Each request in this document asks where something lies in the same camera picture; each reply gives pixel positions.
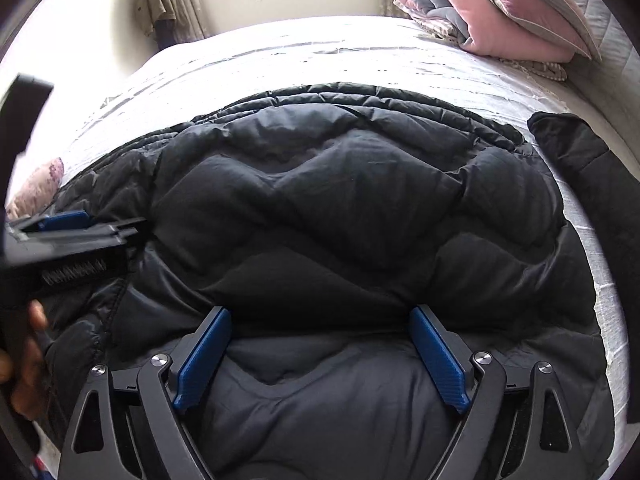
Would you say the folded pink and grey quilt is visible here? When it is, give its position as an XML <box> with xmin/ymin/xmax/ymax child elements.
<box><xmin>389</xmin><ymin>0</ymin><xmax>482</xmax><ymax>54</ymax></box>

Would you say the person's left hand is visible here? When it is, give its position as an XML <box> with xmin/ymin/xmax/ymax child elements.
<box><xmin>0</xmin><ymin>299</ymin><xmax>57</xmax><ymax>420</ymax></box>

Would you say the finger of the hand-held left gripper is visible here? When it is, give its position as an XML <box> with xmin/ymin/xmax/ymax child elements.
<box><xmin>7</xmin><ymin>210</ymin><xmax>94</xmax><ymax>234</ymax></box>
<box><xmin>17</xmin><ymin>217</ymin><xmax>149</xmax><ymax>248</ymax></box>

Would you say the patterned pillow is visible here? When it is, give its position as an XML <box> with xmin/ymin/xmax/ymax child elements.
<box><xmin>500</xmin><ymin>56</ymin><xmax>571</xmax><ymax>83</ymax></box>

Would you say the black puffer jacket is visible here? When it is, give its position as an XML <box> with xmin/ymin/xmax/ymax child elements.
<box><xmin>37</xmin><ymin>81</ymin><xmax>617</xmax><ymax>480</ymax></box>

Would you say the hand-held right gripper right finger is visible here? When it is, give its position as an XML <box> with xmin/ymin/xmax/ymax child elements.
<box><xmin>407</xmin><ymin>304</ymin><xmax>587</xmax><ymax>480</ymax></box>

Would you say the grey quilted headboard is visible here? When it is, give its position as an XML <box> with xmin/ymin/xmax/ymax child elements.
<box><xmin>540</xmin><ymin>0</ymin><xmax>640</xmax><ymax>182</ymax></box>

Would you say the hanging dark garment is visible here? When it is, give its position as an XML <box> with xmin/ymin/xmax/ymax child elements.
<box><xmin>155</xmin><ymin>17</ymin><xmax>182</xmax><ymax>52</ymax></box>

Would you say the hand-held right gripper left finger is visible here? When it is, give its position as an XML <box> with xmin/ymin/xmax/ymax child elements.
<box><xmin>57</xmin><ymin>306</ymin><xmax>234</xmax><ymax>480</ymax></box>

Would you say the pink velvet pillow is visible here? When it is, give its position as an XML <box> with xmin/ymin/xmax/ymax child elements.
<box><xmin>420</xmin><ymin>0</ymin><xmax>594</xmax><ymax>59</ymax></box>

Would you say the black cloth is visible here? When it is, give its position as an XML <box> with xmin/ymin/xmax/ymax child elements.
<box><xmin>527</xmin><ymin>111</ymin><xmax>640</xmax><ymax>259</ymax></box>

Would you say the pink floral quilt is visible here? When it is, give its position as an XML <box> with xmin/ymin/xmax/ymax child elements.
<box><xmin>6</xmin><ymin>156</ymin><xmax>66</xmax><ymax>221</ymax></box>

